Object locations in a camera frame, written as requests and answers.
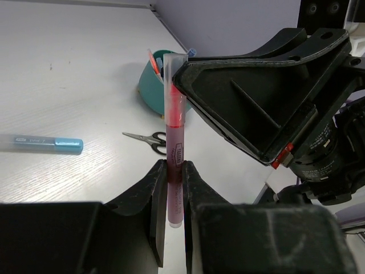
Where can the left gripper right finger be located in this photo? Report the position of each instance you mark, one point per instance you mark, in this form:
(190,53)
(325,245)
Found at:
(221,237)

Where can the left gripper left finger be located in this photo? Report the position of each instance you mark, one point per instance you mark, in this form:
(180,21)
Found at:
(125,235)

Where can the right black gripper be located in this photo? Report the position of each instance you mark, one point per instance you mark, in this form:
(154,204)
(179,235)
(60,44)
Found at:
(286,105)

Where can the purple pen red tip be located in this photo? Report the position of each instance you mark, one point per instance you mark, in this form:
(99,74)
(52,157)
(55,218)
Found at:
(175,157)

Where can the black handled scissors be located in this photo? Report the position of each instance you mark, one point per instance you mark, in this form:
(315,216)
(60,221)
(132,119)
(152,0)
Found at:
(156,141)

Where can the orange thin pen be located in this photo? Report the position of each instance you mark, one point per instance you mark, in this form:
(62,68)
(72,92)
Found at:
(154,64)

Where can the blue highlighter marker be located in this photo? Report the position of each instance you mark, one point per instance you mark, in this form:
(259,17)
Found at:
(41,144)

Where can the teal round organizer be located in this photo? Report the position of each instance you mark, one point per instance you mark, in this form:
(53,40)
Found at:
(157,94)

